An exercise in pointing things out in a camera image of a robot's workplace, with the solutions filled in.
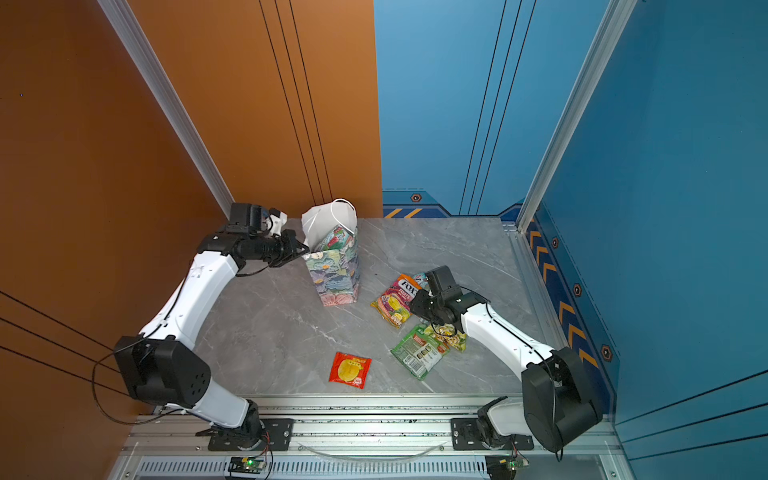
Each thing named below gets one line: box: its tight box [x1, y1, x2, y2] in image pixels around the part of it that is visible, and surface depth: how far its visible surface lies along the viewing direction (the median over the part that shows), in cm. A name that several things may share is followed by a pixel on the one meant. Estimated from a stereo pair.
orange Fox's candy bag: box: [370, 274, 422, 329], surface depth 96 cm
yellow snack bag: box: [424, 323, 467, 353], surface depth 89 cm
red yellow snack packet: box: [328, 352, 373, 389], surface depth 85 cm
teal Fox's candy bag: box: [315, 224, 355, 251], surface depth 96 cm
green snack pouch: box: [390, 324, 450, 381], surface depth 88 cm
